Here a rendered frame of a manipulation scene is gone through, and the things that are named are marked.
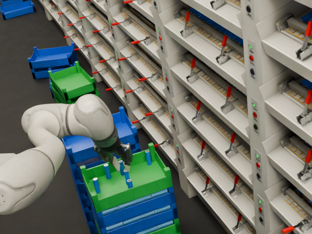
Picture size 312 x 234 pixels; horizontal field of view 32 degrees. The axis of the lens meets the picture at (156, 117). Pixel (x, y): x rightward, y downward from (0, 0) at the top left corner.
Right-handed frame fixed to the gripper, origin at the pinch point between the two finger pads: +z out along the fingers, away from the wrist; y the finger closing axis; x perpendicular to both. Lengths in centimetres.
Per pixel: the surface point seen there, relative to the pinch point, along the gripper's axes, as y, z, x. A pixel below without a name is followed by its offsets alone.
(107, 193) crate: -7.1, 9.1, -7.5
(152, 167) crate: 7.5, 15.6, 6.4
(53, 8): -129, 142, 219
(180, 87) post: 16.5, 11.5, 41.2
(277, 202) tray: 56, -7, -17
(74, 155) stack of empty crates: -25.5, 14.0, 11.2
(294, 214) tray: 61, -10, -22
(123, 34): -22, 37, 94
